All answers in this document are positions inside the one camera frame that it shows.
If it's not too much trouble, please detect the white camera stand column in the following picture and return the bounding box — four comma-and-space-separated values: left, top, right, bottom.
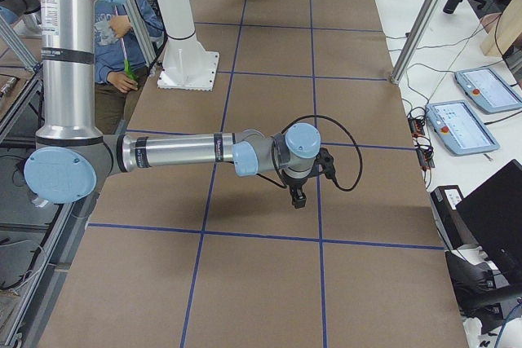
157, 0, 219, 90

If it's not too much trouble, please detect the teach pendant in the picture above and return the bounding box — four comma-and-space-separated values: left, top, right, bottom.
454, 67, 521, 114
426, 100, 500, 156

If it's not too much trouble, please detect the far teach pendant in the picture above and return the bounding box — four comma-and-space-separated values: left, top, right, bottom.
454, 67, 521, 114

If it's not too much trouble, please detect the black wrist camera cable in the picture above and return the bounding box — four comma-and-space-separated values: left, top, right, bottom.
260, 114, 364, 192

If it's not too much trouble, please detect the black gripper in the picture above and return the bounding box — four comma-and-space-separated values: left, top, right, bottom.
282, 170, 311, 209

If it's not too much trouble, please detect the black box with label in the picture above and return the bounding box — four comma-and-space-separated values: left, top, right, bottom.
430, 185, 476, 249

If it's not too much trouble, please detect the near teach pendant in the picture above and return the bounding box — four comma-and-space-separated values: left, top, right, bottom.
426, 100, 500, 156

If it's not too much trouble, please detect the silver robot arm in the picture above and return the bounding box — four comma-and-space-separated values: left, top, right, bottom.
24, 0, 321, 208

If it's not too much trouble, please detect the aluminium frame post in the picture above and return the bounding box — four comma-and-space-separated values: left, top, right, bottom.
390, 0, 440, 85

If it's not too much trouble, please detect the orange electronics board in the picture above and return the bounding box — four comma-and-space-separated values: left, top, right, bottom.
408, 118, 426, 138

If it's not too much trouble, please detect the green and pink stick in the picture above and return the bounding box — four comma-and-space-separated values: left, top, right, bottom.
119, 17, 138, 81

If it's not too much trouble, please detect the person in blue sweater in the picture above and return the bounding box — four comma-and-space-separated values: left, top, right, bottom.
95, 0, 149, 134

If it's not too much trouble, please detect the wooden board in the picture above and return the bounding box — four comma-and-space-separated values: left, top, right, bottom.
480, 0, 521, 57

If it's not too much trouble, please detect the black laptop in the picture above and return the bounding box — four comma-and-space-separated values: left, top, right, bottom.
457, 159, 521, 284

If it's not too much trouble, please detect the brown paper table cover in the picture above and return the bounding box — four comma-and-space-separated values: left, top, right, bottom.
39, 0, 467, 347

